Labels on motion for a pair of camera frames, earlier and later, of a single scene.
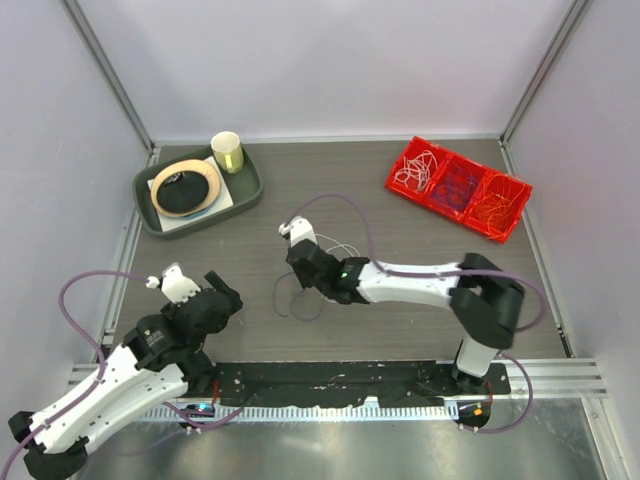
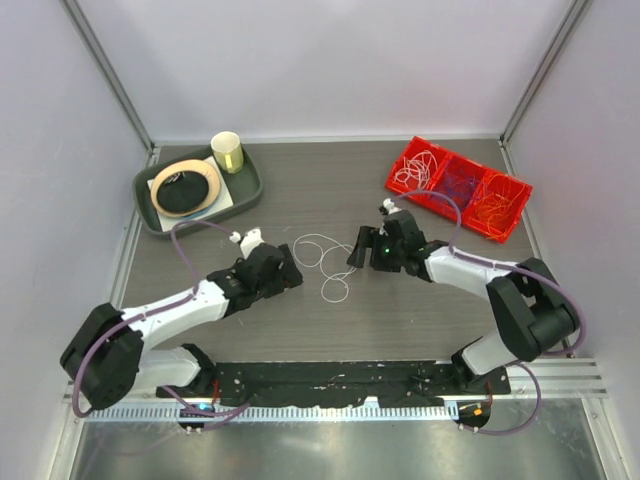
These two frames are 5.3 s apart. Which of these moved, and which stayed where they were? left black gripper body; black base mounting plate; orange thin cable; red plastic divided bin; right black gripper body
Moved: left black gripper body; right black gripper body
Stayed: red plastic divided bin; orange thin cable; black base mounting plate
